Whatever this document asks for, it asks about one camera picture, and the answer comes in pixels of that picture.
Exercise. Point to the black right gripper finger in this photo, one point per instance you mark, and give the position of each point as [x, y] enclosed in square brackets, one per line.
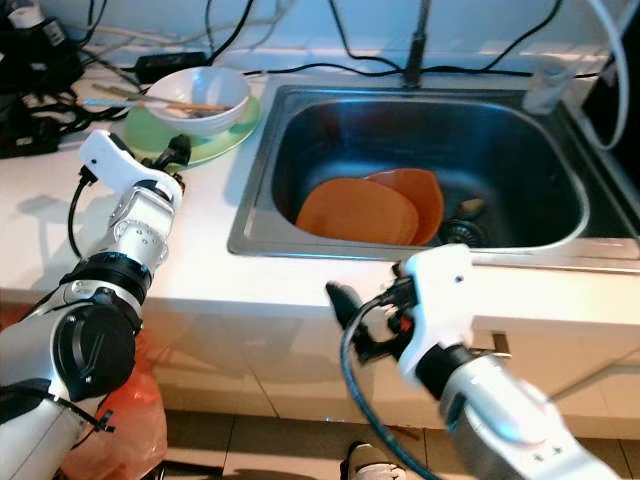
[403, 270]
[348, 304]

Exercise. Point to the white bowl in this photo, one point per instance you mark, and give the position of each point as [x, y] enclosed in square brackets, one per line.
[210, 122]

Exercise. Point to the light green plate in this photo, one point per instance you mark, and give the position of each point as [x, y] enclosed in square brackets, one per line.
[230, 148]

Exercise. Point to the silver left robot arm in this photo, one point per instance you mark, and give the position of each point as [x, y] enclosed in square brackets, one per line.
[80, 340]

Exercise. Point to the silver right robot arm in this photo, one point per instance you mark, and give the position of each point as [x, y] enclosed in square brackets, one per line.
[510, 420]

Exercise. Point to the white kitchen cabinet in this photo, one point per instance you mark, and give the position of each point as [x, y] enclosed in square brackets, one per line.
[260, 360]

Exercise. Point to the sink drain strainer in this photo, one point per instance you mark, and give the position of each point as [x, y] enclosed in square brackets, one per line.
[462, 234]

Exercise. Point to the orange plate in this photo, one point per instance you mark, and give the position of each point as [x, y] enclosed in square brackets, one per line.
[420, 190]
[350, 212]

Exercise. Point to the black power adapter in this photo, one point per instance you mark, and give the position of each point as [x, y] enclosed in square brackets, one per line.
[170, 67]

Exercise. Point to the small brown lump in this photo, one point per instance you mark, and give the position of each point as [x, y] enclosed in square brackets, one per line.
[472, 208]

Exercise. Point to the stainless steel sink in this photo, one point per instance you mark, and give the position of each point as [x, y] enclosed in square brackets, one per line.
[460, 150]

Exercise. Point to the black charger with white label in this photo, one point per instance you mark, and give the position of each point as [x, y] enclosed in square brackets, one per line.
[40, 50]

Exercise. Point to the clear glass cup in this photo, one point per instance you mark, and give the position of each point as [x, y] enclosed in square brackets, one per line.
[545, 92]

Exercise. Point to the metal faucet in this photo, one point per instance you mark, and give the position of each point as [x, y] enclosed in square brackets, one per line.
[418, 40]

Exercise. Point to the black appliance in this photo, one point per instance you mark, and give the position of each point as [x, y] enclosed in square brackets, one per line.
[630, 200]

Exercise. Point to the red plastic bag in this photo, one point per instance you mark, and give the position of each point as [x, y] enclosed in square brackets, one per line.
[130, 430]

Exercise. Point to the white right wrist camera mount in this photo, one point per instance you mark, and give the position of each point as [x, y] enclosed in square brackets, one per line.
[440, 290]

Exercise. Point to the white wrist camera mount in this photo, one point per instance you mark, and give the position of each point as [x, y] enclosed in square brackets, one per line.
[115, 160]
[440, 290]

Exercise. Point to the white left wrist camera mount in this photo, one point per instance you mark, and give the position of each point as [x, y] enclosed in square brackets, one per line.
[115, 160]

